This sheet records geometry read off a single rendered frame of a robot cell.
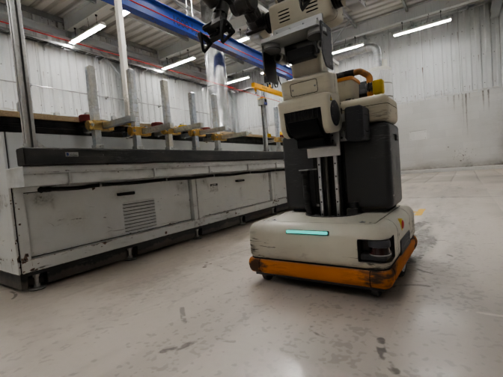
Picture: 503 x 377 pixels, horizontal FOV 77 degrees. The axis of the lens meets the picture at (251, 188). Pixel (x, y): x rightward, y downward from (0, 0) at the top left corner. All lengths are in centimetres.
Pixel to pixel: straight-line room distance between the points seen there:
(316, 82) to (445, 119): 1086
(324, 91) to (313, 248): 63
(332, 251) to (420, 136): 1098
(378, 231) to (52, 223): 163
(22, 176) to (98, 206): 55
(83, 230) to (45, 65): 831
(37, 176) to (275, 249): 114
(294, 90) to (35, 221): 146
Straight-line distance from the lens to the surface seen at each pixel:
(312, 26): 132
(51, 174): 178
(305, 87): 139
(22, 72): 180
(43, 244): 201
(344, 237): 126
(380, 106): 154
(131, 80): 208
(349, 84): 165
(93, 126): 187
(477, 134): 1209
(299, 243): 134
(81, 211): 209
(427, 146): 1212
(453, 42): 1261
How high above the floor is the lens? 51
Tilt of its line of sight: 3 degrees down
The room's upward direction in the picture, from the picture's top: 5 degrees counter-clockwise
